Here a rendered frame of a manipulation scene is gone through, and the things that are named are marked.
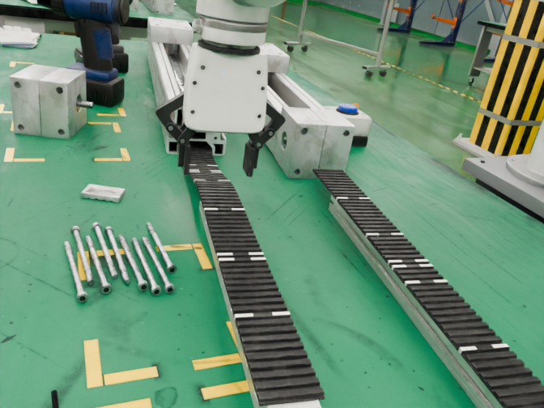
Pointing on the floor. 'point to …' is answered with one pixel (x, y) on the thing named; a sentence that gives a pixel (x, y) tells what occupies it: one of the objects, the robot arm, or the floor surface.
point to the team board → (346, 44)
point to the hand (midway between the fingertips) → (217, 163)
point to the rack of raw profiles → (442, 21)
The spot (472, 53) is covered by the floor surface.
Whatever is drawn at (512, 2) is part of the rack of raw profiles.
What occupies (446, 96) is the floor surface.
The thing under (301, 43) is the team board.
